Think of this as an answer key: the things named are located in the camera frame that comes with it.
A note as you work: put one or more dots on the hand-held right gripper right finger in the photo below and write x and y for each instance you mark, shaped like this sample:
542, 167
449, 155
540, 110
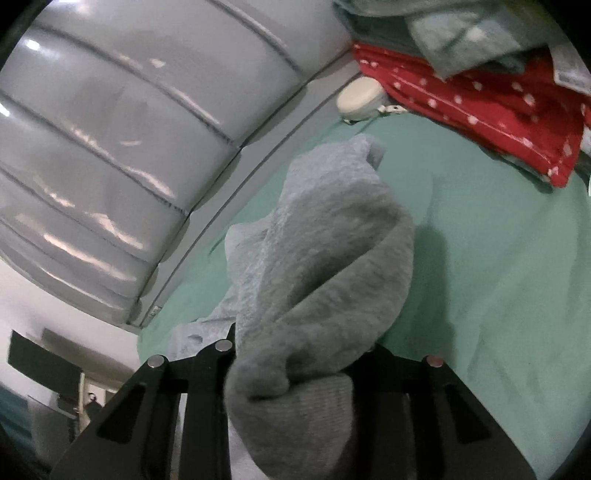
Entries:
388, 374

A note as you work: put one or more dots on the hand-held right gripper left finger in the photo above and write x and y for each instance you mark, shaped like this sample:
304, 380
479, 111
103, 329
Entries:
207, 374

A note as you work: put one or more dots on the green bedsheet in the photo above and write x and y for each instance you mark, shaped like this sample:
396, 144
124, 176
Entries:
498, 258

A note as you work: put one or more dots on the grey padded headboard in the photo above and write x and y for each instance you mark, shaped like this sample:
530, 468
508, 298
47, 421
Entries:
138, 115

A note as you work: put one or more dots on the cream oval case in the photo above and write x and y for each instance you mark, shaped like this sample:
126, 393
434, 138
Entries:
360, 97

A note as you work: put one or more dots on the red polka-dot cloth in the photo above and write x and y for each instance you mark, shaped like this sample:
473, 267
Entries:
485, 101

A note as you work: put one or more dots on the teal cloth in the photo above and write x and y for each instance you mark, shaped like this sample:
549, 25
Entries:
461, 32

